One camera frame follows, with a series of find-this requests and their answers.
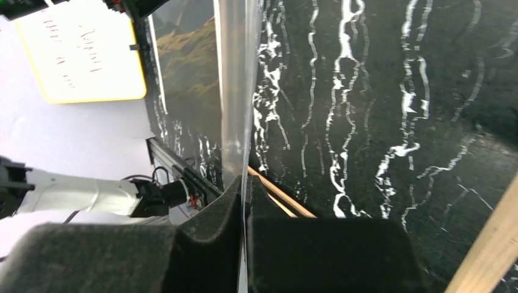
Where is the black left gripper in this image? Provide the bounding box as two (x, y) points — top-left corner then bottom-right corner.
(1, 0), (167, 20)

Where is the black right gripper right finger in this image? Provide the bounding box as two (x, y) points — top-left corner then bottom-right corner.
(246, 176), (428, 292)

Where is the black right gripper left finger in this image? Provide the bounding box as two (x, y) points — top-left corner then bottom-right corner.
(1, 177), (243, 292)

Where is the yellow-rimmed whiteboard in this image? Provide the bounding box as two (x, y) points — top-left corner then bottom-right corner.
(14, 5), (147, 104)

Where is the wooden picture frame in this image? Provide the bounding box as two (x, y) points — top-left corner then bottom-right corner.
(248, 168), (517, 292)

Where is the mountain landscape photo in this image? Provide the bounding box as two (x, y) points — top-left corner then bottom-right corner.
(152, 0), (222, 143)

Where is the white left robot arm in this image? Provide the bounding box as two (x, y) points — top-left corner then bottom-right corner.
(1, 1), (189, 219)

